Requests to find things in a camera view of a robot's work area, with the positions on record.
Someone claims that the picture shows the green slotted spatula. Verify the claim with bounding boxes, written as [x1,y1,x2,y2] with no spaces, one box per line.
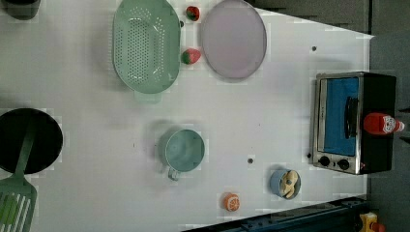
[1,122,37,232]

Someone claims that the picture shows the yellow and red toy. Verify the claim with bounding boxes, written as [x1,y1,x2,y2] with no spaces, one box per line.
[360,213,386,232]

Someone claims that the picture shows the black round pan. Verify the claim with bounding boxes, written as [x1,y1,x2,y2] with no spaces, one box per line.
[0,107,65,175]

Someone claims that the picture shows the black toaster oven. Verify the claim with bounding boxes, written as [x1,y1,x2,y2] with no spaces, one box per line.
[311,72,396,175]

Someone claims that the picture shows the dark cylindrical container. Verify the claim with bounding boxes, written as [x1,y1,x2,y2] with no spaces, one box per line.
[1,0,41,20]

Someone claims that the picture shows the pink toy strawberry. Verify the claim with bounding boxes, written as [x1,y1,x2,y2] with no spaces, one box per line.
[181,48,201,65]

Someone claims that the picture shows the lilac round plate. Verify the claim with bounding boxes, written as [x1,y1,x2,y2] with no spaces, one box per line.
[200,0,267,79]

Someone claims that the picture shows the blue bowl with chips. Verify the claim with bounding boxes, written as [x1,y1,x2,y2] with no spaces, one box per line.
[269,169,301,199]

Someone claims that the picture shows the red ketchup bottle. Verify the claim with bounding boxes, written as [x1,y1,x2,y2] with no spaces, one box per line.
[364,112,405,135]

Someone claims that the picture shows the toy orange half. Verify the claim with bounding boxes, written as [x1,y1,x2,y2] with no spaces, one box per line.
[223,192,241,212]

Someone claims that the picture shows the red toy strawberry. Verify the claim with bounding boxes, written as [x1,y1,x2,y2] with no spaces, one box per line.
[186,6,200,21]

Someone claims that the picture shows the green plastic colander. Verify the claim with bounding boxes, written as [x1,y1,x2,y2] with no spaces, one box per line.
[112,0,181,103]

